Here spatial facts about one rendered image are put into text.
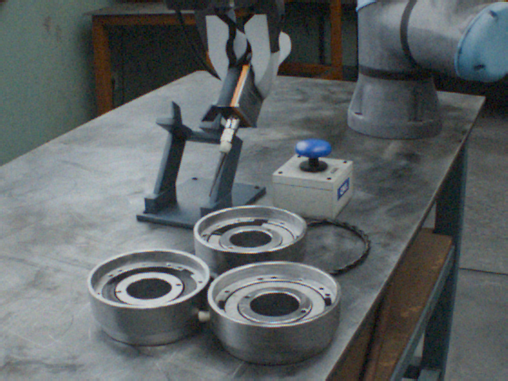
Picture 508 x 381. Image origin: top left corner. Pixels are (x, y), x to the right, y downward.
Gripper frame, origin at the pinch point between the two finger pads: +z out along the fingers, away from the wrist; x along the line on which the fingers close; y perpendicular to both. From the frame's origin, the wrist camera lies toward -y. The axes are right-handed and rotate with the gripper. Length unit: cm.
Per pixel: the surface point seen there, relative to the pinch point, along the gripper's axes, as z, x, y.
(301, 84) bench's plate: 16, 24, 58
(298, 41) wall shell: 75, 182, 368
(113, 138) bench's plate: 14.1, 35.4, 18.1
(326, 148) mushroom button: 8.5, -5.1, 6.9
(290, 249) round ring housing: 11.5, -9.3, -10.3
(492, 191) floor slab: 103, 20, 220
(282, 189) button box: 12.3, -1.2, 3.5
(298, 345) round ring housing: 12.9, -15.9, -22.1
